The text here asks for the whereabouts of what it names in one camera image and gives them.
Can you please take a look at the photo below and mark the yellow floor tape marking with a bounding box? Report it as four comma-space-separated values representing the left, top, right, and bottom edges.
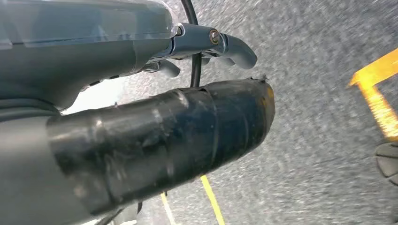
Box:
347, 47, 398, 141

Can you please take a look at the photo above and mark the black ribbed wheel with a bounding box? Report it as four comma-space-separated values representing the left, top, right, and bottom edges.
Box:
374, 141, 398, 188

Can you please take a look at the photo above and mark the black cable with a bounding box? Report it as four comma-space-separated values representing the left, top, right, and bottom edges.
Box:
179, 0, 203, 88

